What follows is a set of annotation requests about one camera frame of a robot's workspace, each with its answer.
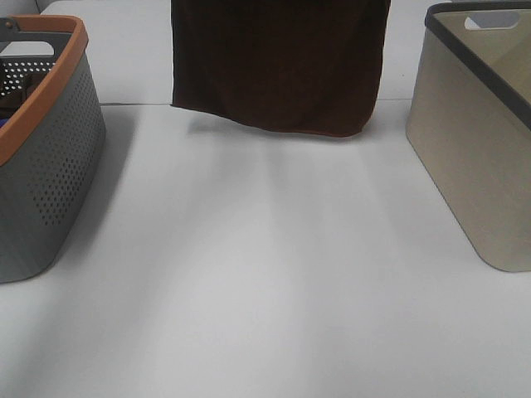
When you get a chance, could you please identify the dark brown towel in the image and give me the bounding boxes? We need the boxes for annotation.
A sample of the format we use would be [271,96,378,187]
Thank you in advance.
[171,1,391,137]

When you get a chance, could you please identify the beige basket grey rim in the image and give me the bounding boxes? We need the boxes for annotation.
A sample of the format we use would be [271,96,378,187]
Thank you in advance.
[407,1,530,272]

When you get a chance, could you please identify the grey perforated basket orange rim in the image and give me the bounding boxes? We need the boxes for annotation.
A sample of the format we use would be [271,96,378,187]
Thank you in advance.
[1,15,106,283]

